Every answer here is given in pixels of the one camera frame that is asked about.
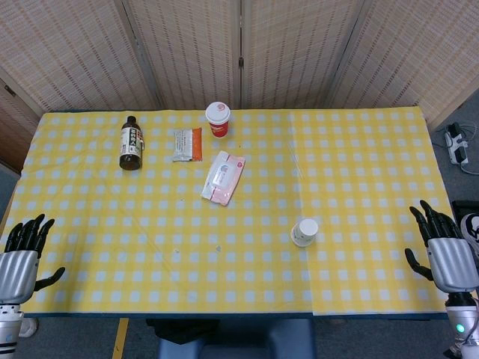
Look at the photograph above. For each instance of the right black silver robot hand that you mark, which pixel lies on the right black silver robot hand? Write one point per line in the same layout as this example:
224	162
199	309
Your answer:
451	261

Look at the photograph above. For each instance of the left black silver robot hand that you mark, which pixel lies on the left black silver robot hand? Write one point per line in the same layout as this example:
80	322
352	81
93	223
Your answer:
16	269

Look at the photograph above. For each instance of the white paper cup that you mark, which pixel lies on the white paper cup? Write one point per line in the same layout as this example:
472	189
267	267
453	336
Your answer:
305	232

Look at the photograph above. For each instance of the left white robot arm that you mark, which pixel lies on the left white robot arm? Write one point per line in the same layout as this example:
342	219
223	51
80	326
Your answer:
8	325

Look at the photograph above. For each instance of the large yellow checkered tablecloth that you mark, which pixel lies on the large yellow checkered tablecloth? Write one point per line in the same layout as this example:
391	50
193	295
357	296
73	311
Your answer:
149	232

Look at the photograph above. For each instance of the black flat object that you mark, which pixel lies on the black flat object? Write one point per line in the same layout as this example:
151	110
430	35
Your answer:
464	207

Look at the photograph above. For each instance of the white round floor object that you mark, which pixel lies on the white round floor object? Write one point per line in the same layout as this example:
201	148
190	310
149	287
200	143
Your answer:
29	326

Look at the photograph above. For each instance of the white black power strip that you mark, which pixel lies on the white black power strip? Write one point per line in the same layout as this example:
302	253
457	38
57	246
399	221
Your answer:
457	144

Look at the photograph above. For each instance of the yellow floor tape strip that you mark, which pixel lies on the yellow floor tape strip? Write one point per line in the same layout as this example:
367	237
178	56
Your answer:
120	338

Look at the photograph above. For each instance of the brown woven screen panel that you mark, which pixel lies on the brown woven screen panel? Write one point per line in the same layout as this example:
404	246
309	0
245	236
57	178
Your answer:
13	127

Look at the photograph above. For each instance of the dark brown sauce bottle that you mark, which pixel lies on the dark brown sauce bottle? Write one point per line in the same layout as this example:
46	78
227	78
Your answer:
131	144

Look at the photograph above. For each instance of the white orange snack packet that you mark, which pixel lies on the white orange snack packet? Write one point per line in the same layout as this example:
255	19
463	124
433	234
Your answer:
187	145

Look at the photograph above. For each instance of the woven folding screen panel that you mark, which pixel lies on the woven folding screen panel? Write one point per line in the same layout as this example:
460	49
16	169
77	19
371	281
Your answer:
411	52
292	48
71	52
187	48

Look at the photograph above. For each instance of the pink white wet wipes pack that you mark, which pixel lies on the pink white wet wipes pack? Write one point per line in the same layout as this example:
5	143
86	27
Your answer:
222	177

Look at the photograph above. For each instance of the red white lidded cup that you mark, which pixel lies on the red white lidded cup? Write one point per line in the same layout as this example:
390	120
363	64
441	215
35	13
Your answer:
218	121

